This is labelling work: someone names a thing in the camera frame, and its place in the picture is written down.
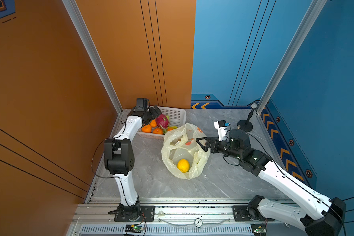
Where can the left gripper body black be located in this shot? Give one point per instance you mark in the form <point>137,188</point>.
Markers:
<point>151,114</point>

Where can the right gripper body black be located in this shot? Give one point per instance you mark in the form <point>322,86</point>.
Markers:
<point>222,147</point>

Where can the pink dragon fruit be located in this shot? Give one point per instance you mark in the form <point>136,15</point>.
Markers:
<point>163,122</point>

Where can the orange fruit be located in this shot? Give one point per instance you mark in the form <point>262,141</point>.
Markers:
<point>146,129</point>
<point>158,131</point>
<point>153,124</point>

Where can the yellowish translucent plastic bag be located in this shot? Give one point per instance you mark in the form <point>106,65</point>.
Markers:
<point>180,144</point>

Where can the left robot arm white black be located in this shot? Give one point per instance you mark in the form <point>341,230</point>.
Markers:
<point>119,160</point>

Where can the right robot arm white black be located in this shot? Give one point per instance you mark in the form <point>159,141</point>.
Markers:
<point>314,213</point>

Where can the yellow lemon fruit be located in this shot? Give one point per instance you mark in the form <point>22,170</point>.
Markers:
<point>183,165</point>

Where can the white perforated plastic basket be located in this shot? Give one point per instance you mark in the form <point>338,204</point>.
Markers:
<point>170,118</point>

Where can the black round-base lamp stand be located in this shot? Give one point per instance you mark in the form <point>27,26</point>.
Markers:
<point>246,125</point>

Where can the right circuit board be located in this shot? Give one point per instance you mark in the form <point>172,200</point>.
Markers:
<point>259,229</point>

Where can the left green circuit board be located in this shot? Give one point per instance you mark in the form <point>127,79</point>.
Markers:
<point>134,230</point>

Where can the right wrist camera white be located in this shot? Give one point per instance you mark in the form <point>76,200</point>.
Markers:
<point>222,129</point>

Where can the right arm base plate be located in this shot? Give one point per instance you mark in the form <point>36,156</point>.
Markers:
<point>247,214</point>

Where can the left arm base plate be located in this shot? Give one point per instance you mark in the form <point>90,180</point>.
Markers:
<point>136,213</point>

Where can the left aluminium corner post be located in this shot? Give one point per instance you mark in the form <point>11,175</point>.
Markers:
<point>84,34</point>

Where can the aluminium corner post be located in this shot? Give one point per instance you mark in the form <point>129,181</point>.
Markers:
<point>300,35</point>
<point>84,34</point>

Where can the right aluminium corner post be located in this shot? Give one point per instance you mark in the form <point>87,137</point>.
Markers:
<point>300,35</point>

